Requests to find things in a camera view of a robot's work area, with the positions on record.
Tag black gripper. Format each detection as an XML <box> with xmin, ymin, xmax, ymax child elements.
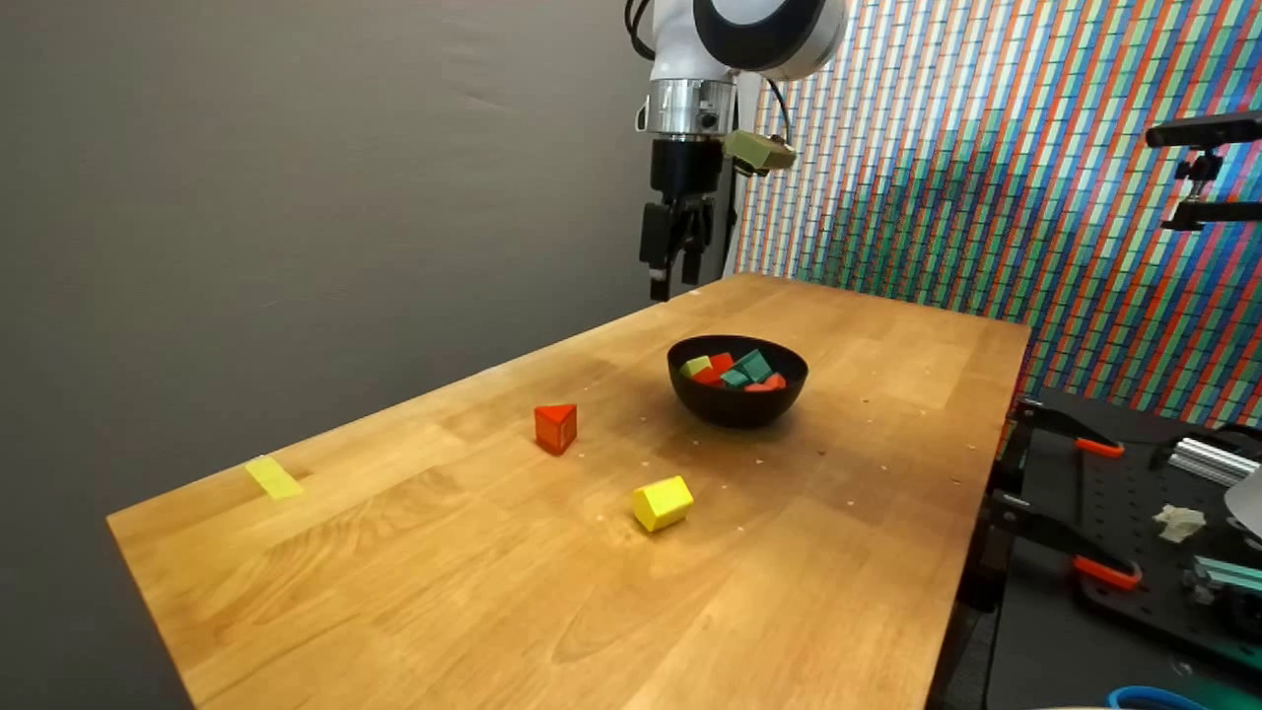
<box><xmin>639</xmin><ymin>139</ymin><xmax>724</xmax><ymax>299</ymax></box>

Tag small yellow block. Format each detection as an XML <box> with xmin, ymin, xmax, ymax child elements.
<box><xmin>680</xmin><ymin>354</ymin><xmax>709</xmax><ymax>377</ymax></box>

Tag red cube block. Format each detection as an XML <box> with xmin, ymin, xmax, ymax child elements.
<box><xmin>696</xmin><ymin>351</ymin><xmax>735</xmax><ymax>385</ymax></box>

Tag black bowl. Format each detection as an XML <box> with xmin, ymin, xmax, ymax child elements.
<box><xmin>668</xmin><ymin>337</ymin><xmax>808</xmax><ymax>426</ymax></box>

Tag red triangular block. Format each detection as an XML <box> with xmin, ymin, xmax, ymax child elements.
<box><xmin>533</xmin><ymin>401</ymin><xmax>578</xmax><ymax>454</ymax></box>

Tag large yellow block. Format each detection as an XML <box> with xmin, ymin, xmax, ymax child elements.
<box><xmin>632</xmin><ymin>476</ymin><xmax>696</xmax><ymax>533</ymax></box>

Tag red rounded block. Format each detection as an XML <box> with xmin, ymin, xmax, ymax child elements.
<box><xmin>746</xmin><ymin>373</ymin><xmax>788</xmax><ymax>396</ymax></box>

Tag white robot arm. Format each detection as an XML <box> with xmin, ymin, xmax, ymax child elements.
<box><xmin>624</xmin><ymin>0</ymin><xmax>843</xmax><ymax>299</ymax></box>

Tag black orange clamp far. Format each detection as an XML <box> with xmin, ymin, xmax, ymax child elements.
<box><xmin>1009</xmin><ymin>398</ymin><xmax>1130</xmax><ymax>463</ymax></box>

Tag black orange clamp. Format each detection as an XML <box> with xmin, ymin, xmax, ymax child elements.
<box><xmin>988</xmin><ymin>492</ymin><xmax>1144</xmax><ymax>594</ymax></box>
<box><xmin>1009</xmin><ymin>398</ymin><xmax>1130</xmax><ymax>463</ymax></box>

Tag black orange clamp near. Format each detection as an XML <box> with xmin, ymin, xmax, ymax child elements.
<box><xmin>988</xmin><ymin>492</ymin><xmax>1144</xmax><ymax>594</ymax></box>

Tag yellow tape strip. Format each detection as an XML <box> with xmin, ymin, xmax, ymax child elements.
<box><xmin>245</xmin><ymin>456</ymin><xmax>304</xmax><ymax>501</ymax></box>

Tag black perforated board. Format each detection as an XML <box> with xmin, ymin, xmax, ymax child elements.
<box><xmin>1026</xmin><ymin>401</ymin><xmax>1262</xmax><ymax>679</ymax></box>

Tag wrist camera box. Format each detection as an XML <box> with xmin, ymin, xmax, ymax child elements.
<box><xmin>725</xmin><ymin>129</ymin><xmax>799</xmax><ymax>174</ymax></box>

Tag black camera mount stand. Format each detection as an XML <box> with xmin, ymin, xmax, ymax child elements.
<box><xmin>1144</xmin><ymin>111</ymin><xmax>1262</xmax><ymax>231</ymax></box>

